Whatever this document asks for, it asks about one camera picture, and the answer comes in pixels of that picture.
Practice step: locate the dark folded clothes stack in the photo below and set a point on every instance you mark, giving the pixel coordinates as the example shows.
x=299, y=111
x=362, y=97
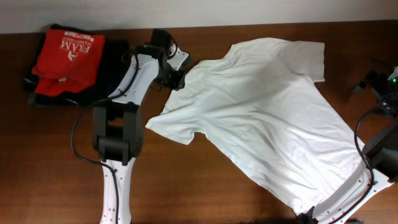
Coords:
x=110, y=73

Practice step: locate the white t-shirt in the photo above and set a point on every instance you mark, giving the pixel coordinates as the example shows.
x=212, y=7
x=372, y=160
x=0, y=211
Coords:
x=260, y=107

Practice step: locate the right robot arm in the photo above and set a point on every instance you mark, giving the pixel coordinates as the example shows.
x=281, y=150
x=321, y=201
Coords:
x=378, y=168

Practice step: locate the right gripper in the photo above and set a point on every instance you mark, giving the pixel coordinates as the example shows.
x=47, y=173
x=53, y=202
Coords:
x=368, y=80

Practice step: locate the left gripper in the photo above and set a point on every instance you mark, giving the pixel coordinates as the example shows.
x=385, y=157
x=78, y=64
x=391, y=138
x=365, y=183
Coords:
x=175, y=78

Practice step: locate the red folded FRAM t-shirt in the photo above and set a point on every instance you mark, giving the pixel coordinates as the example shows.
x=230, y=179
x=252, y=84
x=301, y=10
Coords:
x=68, y=61

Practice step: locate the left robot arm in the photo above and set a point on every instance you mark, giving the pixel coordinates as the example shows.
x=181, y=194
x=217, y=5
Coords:
x=118, y=130

